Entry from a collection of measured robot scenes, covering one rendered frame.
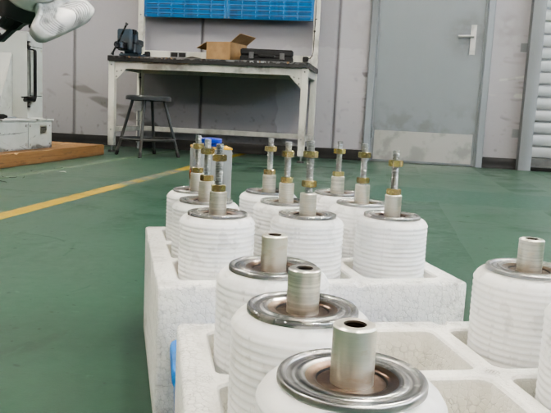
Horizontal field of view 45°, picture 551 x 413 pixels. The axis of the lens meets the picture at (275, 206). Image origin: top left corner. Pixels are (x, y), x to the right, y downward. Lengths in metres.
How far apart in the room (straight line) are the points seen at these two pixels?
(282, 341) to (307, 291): 0.04
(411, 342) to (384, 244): 0.22
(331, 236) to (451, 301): 0.17
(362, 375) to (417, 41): 5.59
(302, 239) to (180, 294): 0.17
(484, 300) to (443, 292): 0.25
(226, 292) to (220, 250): 0.27
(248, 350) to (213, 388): 0.09
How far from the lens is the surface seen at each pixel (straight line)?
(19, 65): 4.52
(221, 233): 0.80
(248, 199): 1.06
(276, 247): 0.55
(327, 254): 0.84
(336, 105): 5.87
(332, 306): 0.46
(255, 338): 0.42
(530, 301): 0.61
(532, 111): 5.87
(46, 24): 0.89
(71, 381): 1.00
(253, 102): 5.97
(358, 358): 0.33
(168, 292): 0.78
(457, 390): 0.57
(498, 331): 0.62
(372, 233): 0.87
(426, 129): 5.86
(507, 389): 0.56
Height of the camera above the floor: 0.38
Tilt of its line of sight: 8 degrees down
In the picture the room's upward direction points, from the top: 3 degrees clockwise
